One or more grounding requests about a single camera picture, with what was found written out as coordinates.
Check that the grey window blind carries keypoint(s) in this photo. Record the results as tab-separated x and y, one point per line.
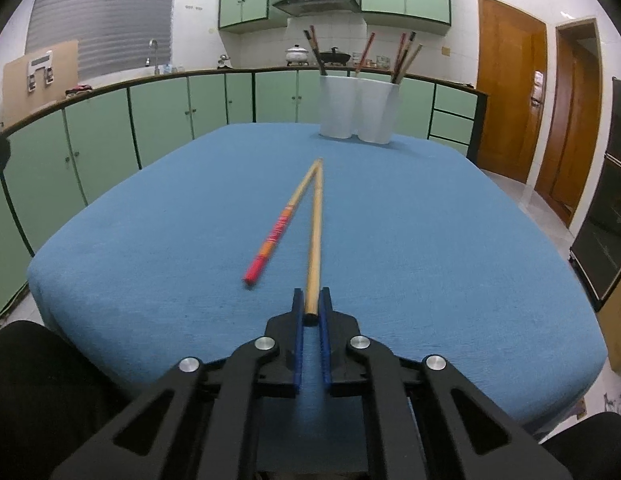
112	35

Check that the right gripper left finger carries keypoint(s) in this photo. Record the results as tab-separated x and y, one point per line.
283	374

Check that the black wok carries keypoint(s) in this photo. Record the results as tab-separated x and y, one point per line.
334	57

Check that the light wooden chopstick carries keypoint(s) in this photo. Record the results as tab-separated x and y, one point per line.
270	243

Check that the cardboard box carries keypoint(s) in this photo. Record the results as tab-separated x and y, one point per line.
609	318

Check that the plain bamboo chopstick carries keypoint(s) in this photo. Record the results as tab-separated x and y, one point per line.
311	310

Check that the metal kettle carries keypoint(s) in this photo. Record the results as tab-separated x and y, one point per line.
223	62

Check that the blue table cloth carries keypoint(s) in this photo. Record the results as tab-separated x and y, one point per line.
282	301

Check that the bamboo chopstick red pattern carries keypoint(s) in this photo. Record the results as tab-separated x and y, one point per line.
399	55

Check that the black cabinet at right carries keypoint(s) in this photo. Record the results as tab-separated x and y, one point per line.
596	251

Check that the black range hood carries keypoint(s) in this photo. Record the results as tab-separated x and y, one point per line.
299	8

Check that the cardboard board with bracket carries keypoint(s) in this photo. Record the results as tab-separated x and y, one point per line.
37	80

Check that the grey metal spoon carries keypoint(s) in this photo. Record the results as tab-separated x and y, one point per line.
406	65

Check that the bamboo chopstick orange band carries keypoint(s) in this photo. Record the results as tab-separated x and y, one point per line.
362	59

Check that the bamboo chopstick red end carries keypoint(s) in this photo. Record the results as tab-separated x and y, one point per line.
314	42

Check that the black chopstick gold band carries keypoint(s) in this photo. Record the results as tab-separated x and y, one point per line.
307	35

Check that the white cooking pot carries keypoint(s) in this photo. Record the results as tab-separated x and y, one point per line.
297	56

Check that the white double utensil holder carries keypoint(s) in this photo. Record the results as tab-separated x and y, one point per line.
352	107

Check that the brown wooden door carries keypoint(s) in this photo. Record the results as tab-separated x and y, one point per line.
512	73

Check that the chrome kitchen faucet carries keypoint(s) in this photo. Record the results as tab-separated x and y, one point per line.
152	57

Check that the green lower kitchen cabinets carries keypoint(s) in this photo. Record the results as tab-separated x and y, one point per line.
140	120

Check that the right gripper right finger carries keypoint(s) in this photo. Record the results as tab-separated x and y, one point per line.
341	374

